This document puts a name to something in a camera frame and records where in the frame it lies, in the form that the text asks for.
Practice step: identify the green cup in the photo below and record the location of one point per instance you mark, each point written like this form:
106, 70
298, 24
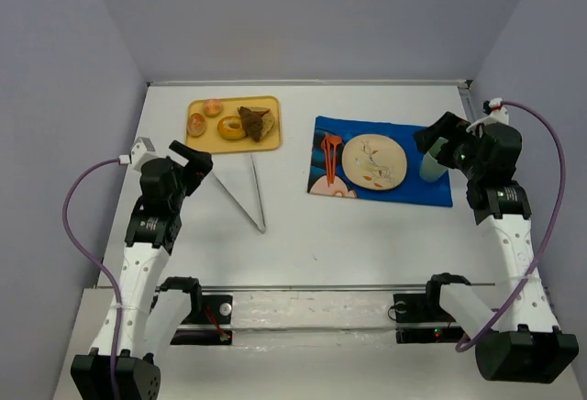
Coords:
430, 169

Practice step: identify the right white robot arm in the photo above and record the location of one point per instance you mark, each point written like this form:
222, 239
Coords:
521, 341

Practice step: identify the metal rail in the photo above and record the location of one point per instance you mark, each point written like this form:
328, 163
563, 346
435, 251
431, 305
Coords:
395, 288
459, 83

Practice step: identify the blue placemat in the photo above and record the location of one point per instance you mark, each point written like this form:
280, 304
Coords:
413, 190

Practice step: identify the round bun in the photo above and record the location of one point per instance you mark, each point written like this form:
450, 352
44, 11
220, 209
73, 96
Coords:
212, 107
196, 125

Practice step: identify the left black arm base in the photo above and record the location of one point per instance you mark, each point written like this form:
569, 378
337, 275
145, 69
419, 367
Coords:
211, 326

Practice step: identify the dark brown bread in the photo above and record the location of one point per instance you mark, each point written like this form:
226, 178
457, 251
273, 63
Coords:
251, 123

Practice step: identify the seeded bread slice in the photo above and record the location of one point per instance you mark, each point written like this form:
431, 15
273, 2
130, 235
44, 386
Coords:
268, 122

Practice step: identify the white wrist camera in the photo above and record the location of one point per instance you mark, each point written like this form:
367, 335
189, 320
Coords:
494, 112
141, 152

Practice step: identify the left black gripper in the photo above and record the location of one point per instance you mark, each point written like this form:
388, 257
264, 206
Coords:
194, 167

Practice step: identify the metal rail back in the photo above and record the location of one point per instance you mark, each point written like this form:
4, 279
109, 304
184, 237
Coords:
459, 83

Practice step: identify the metal rail front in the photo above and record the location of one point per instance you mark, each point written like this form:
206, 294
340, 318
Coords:
395, 288

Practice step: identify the orange spoon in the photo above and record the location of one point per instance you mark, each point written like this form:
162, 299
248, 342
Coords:
335, 141

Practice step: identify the round bun left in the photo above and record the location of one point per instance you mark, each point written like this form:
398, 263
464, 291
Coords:
196, 125

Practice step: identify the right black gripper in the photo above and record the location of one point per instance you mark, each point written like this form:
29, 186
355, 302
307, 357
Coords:
440, 129

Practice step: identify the yellow tray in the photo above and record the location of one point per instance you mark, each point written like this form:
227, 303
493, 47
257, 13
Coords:
211, 142

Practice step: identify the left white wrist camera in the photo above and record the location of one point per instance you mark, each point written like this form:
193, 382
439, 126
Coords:
141, 152

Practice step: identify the metal tongs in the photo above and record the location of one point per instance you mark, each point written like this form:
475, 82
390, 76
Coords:
237, 174

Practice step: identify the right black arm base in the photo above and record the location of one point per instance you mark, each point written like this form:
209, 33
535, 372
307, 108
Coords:
417, 322

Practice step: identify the round bun top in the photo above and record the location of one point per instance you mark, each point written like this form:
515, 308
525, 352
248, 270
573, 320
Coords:
212, 107

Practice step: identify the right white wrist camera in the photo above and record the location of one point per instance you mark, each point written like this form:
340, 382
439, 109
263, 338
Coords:
494, 112

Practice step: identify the half baguette piece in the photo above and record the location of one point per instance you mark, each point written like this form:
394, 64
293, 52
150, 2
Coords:
261, 111

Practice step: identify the beige decorated plate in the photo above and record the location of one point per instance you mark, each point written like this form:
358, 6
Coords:
374, 162

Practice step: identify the orange knife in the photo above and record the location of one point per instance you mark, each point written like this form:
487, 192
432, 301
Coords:
331, 161

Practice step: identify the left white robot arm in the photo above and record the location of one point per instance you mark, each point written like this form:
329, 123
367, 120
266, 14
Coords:
124, 359

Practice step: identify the bagel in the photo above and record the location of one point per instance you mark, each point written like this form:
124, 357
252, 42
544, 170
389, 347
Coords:
230, 128

